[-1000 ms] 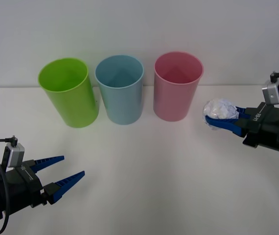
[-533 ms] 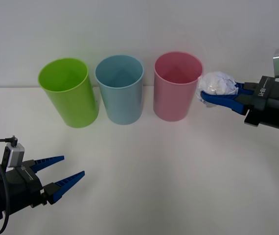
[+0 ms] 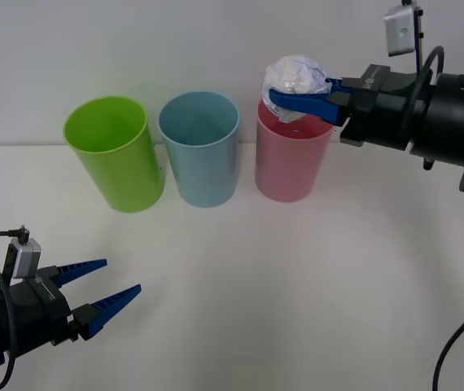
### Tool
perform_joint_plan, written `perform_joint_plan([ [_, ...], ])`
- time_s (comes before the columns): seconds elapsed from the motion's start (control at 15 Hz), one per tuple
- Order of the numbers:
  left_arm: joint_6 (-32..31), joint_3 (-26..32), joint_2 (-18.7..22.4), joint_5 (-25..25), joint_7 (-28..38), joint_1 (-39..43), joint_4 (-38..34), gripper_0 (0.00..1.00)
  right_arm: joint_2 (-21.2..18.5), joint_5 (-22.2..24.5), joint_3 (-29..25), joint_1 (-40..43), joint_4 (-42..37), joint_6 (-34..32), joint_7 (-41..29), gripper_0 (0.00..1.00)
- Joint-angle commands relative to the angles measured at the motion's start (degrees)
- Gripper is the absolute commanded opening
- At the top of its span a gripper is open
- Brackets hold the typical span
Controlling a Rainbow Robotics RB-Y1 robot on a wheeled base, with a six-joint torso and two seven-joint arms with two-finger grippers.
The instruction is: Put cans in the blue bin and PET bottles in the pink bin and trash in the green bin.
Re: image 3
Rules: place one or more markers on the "white paper ball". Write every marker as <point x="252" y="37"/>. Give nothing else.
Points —
<point x="297" y="77"/>

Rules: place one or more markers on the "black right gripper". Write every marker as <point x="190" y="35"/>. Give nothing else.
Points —
<point x="382" y="114"/>

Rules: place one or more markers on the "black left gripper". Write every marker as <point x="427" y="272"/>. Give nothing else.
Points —
<point x="55" y="309"/>

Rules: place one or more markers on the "pink plastic bin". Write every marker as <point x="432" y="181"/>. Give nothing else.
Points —
<point x="289" y="171"/>

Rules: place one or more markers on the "pale blue plastic bin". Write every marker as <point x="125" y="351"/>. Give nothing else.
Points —
<point x="203" y="175"/>

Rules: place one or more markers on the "yellow-green plastic bin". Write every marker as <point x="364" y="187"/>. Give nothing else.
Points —
<point x="126" y="179"/>

